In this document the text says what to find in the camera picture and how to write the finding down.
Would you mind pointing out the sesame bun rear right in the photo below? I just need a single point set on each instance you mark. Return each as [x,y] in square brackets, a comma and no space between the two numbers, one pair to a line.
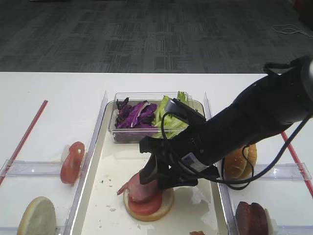
[252,157]

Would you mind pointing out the sesame bun front right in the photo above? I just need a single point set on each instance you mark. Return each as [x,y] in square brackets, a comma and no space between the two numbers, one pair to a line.
[235,164]

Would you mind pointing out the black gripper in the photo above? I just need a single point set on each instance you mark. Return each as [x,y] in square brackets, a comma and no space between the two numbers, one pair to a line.
[175,163]

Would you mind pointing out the left red strip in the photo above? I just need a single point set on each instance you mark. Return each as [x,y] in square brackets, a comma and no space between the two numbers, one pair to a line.
[22,141]

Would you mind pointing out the clear rail upper right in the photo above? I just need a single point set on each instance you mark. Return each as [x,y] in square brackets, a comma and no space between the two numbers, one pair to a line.
[288,172]

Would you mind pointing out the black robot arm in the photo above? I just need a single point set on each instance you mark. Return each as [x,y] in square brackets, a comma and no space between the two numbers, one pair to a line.
[266,108]

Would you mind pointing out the rear meat patty slice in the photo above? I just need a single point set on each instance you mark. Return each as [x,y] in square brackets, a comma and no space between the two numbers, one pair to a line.
[262,219]

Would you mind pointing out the clear rail upper left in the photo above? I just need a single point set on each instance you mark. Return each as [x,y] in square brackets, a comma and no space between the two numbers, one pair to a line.
[17,168]

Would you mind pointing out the sesame bun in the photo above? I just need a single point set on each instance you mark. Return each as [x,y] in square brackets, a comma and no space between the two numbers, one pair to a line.
[252,157]
[235,164]

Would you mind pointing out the bottom bun on tray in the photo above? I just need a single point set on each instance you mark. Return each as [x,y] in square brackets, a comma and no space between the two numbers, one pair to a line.
[167,203]

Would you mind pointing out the front meat patty slice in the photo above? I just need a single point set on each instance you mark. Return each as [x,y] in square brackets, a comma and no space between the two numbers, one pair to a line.
[247,222]

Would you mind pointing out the standing tomato slices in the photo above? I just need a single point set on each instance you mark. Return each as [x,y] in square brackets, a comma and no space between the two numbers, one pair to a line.
[71,166]

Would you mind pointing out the clear rail lower right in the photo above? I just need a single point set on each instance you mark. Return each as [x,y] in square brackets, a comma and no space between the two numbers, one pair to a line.
[293,230]

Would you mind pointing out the meat patty slice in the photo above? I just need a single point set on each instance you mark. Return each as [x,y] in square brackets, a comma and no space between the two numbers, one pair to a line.
[247,222]
[262,219]

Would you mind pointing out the red strip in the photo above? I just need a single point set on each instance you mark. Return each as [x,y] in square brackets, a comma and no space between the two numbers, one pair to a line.
[22,141]
[293,151]

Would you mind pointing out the green lettuce leaves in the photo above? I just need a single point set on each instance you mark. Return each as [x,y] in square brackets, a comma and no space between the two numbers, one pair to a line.
[172,125]

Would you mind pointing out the standing bun half left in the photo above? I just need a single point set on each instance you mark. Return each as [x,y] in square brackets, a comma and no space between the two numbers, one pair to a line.
[39,218]

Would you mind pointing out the cream metal serving tray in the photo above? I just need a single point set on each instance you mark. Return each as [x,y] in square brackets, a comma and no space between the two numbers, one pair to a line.
[102,211]

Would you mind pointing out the lower tomato slice on bun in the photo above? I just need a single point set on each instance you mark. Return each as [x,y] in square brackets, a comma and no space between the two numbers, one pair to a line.
[148,207]

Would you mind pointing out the pink meat slice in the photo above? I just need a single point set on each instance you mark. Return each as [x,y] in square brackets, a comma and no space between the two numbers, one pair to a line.
[138,192]

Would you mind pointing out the clear plastic salad container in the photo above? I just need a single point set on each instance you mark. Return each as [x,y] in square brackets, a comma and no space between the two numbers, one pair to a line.
[136,135]

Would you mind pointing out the orange food scrap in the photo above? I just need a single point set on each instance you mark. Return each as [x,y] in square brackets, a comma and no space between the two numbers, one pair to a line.
[197,233]

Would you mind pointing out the purple cabbage leaves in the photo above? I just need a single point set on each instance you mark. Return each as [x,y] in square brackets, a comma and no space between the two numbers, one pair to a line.
[139,116]

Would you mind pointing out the right long clear rail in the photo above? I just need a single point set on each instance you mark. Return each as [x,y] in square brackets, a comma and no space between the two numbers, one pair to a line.
[224,210]

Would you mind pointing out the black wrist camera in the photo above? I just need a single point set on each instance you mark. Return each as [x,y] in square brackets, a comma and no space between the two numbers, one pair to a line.
[183,112]

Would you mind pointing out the right red strip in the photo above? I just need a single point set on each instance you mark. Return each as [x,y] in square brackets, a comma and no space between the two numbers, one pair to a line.
[293,151]

